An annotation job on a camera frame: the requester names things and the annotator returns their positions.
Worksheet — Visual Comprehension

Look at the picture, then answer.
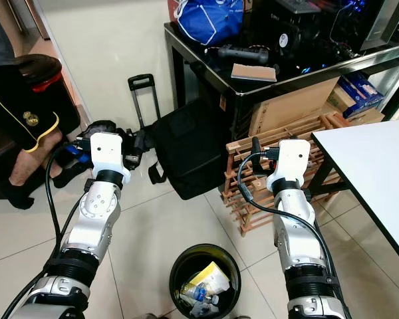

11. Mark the blue fabric bag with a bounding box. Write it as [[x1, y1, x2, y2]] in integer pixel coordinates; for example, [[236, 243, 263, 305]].
[[174, 0, 245, 46]]

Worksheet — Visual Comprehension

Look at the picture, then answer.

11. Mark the black trolley suitcase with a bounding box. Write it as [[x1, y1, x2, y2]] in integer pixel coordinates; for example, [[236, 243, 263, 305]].
[[128, 73, 230, 200]]

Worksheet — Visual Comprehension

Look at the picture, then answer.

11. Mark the grey leaning panel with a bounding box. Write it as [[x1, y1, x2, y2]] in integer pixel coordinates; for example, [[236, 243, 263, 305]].
[[359, 0, 399, 53]]

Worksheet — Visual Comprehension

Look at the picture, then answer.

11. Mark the black open computer case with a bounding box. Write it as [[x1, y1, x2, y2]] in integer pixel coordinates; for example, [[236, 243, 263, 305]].
[[246, 0, 390, 74]]

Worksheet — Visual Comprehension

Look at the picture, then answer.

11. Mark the yellow white packet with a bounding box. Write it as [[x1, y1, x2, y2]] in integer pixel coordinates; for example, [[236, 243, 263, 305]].
[[186, 261, 230, 293]]

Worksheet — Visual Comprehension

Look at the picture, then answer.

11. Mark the blue printed box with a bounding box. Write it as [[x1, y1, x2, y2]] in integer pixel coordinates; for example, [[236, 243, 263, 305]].
[[338, 72, 385, 119]]

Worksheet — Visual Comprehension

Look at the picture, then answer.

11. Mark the large brown cardboard box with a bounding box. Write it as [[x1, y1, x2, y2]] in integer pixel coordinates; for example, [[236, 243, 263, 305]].
[[247, 76, 340, 137]]

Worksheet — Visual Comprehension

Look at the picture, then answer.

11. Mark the round black rubbish bin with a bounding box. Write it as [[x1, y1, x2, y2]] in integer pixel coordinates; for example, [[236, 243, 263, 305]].
[[169, 244, 241, 319]]

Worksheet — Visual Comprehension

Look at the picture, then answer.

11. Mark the clear plastic bottle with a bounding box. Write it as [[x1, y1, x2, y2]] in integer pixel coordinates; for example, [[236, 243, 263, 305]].
[[180, 282, 217, 310]]

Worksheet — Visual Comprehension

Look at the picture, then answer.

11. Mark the white table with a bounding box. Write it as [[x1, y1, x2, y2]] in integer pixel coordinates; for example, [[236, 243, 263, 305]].
[[311, 118, 399, 253]]

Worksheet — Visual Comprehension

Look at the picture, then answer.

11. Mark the wooden slatted rack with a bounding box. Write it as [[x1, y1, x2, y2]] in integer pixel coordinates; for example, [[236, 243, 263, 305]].
[[224, 112, 353, 237]]

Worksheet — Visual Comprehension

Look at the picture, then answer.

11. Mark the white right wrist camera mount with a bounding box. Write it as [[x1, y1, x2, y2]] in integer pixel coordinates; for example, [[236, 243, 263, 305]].
[[266, 138, 315, 193]]

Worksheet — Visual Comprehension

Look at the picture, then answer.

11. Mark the brown flat pad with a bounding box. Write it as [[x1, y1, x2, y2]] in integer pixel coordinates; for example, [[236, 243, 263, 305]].
[[231, 63, 278, 83]]

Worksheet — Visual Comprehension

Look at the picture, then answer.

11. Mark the black handheld tool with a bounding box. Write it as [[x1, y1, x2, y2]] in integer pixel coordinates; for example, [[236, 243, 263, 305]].
[[203, 44, 272, 66]]

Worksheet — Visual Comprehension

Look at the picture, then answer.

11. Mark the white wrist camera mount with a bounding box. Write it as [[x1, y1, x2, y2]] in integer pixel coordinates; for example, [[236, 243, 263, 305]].
[[90, 132, 131, 187], [266, 138, 315, 193]]

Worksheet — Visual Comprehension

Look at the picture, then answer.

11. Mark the small black fabric bag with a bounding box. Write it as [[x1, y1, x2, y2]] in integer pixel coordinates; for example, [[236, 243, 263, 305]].
[[76, 120, 150, 170]]

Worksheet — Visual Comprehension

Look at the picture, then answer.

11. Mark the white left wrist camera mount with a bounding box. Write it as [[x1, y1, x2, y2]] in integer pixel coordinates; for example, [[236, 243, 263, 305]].
[[90, 132, 131, 187]]

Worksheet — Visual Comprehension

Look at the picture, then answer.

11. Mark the person in dark shorts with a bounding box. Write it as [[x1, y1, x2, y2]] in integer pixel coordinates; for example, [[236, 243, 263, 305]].
[[0, 0, 80, 208]]

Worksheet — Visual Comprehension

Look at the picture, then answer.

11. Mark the black glossy table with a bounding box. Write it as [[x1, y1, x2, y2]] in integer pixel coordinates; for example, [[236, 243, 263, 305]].
[[164, 22, 399, 137]]

